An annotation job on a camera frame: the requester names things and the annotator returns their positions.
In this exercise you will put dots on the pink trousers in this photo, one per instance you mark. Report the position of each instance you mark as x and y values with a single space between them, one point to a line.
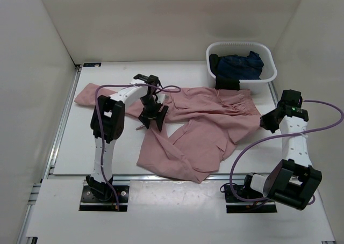
213 122

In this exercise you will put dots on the dark blue trousers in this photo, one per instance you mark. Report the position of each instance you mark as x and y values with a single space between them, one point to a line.
241 67

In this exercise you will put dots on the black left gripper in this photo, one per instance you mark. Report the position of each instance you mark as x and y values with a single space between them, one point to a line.
145 116

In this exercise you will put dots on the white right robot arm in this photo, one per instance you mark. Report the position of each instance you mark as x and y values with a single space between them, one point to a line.
293 181

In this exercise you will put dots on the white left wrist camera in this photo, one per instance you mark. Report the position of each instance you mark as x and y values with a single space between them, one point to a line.
162 98

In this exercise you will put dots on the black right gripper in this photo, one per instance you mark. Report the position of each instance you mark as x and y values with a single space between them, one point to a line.
265 123

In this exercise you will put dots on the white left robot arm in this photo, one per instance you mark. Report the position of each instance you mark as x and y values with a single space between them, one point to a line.
107 124

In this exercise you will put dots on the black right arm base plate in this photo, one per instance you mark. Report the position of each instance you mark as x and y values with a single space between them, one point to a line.
236 206

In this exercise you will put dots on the white plastic basket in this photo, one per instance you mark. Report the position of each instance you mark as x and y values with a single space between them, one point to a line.
242 48

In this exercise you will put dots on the black trousers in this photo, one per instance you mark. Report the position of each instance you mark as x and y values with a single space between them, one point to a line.
222 83

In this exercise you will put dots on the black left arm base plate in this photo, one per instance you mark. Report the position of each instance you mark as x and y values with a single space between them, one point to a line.
118 198

